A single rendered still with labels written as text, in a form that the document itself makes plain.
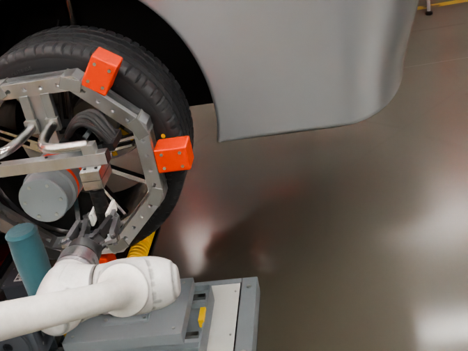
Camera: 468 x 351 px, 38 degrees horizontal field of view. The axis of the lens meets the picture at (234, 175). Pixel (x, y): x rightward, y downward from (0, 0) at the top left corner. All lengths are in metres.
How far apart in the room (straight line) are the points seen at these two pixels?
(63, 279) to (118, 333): 0.94
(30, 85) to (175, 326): 0.91
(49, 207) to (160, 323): 0.67
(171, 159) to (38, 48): 0.46
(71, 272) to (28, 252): 0.54
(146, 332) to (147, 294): 0.96
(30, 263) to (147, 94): 0.56
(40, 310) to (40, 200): 0.68
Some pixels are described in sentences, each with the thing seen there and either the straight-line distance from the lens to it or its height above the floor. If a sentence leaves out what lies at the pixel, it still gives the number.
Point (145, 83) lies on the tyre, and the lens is 1.88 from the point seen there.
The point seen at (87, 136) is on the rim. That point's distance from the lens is 1.98.
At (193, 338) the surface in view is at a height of 0.17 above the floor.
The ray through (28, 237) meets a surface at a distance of 1.93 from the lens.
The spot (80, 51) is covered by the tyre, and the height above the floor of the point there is 1.15.
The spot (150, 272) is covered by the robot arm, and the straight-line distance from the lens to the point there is 1.34.
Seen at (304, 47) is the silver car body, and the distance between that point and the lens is 2.02.
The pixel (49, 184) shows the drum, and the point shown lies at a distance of 1.79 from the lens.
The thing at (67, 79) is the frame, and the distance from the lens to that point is 1.81.
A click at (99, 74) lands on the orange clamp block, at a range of 1.78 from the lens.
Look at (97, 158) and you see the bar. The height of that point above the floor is 0.97.
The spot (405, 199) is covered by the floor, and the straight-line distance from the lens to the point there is 3.18.
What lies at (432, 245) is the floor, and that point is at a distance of 2.86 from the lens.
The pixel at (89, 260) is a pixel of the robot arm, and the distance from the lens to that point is 1.49.
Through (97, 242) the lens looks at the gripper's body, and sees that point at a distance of 1.57.
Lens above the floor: 1.61
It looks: 27 degrees down
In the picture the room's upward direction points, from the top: 11 degrees counter-clockwise
